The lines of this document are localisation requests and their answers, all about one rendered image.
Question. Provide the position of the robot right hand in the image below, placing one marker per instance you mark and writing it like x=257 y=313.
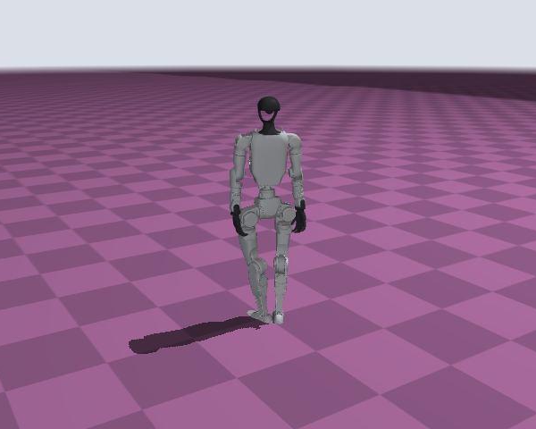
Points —
x=300 y=217

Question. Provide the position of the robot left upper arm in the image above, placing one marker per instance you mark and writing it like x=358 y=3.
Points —
x=242 y=142

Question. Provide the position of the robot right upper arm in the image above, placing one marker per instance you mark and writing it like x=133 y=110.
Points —
x=295 y=155

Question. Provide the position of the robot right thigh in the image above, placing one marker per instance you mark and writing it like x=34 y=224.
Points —
x=283 y=228

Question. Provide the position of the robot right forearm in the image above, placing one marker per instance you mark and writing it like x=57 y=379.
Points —
x=298 y=193

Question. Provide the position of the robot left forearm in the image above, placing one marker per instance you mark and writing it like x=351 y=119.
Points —
x=235 y=190

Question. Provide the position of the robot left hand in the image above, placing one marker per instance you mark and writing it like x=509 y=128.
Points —
x=236 y=221

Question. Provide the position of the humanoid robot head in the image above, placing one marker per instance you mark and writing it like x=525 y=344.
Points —
x=268 y=104

